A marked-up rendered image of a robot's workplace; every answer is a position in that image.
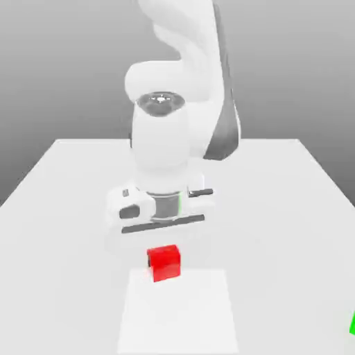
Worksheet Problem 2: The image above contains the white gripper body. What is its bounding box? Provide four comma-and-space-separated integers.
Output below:
104, 210, 218, 255

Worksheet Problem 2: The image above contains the small red cube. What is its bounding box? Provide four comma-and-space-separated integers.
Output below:
146, 244, 182, 284

